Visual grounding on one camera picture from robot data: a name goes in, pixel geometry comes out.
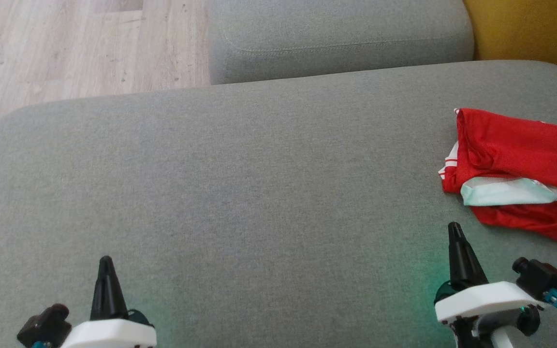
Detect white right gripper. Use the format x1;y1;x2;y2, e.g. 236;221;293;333
434;222;546;324

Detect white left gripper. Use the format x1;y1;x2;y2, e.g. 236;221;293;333
60;256;158;348

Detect red shorts with white stripes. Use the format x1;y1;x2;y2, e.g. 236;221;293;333
471;197;557;243

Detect red Bulls 23 jersey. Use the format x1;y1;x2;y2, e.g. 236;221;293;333
438;107;557;208

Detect yellow sofa backrest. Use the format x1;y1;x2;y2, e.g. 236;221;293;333
462;0;557;83

